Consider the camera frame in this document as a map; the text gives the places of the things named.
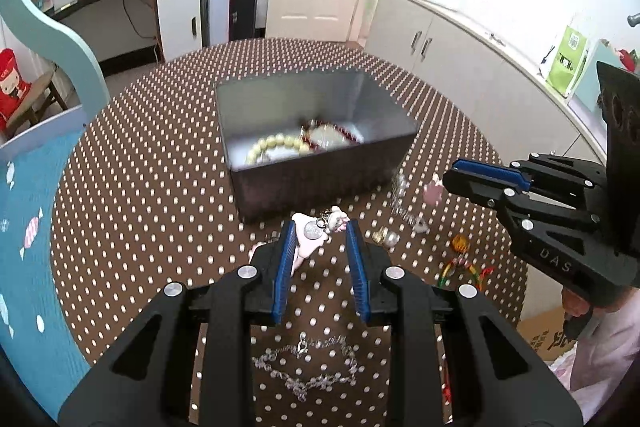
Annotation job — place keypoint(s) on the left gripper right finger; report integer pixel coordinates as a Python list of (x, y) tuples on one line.
[(495, 377)]

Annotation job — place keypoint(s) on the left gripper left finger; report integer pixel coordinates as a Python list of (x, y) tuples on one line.
[(144, 378)]

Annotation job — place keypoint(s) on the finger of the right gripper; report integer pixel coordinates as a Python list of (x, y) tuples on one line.
[(543, 174), (538, 214)]

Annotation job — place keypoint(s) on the pink pig charm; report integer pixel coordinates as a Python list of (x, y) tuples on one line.
[(432, 191)]

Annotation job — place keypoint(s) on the orange knot charm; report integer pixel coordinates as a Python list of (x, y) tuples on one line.
[(460, 244)]

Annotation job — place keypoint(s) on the pale jade pendant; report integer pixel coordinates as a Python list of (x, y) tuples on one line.
[(328, 137)]

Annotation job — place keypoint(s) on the pink white charm keychain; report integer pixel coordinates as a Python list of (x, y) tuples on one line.
[(313, 232)]

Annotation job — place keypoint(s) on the person's hand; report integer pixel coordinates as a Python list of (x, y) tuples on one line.
[(574, 305)]

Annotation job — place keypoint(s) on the cardboard box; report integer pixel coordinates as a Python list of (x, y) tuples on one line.
[(544, 333)]

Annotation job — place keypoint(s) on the green paper bag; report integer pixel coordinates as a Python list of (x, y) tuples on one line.
[(568, 62)]

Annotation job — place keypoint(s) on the white long sideboard cabinet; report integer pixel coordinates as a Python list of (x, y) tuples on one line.
[(515, 109)]

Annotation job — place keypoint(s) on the blue candy print mattress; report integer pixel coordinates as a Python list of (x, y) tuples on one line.
[(34, 334)]

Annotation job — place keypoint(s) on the brown polka dot tablecloth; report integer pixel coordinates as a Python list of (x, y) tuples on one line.
[(241, 239)]

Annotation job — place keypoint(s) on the grey metal tin box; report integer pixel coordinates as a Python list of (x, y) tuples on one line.
[(295, 141)]

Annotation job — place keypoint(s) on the black white suitcase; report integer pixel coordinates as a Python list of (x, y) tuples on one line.
[(228, 20)]

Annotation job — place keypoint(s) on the wooden chair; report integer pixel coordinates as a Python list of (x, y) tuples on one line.
[(42, 94)]

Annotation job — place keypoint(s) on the red cartoon bag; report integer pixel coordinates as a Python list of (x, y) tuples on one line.
[(13, 87)]

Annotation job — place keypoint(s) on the white small cabinet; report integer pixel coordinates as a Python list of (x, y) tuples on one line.
[(179, 27)]

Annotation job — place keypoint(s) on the teal bunk bed frame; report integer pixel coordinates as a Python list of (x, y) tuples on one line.
[(62, 46)]

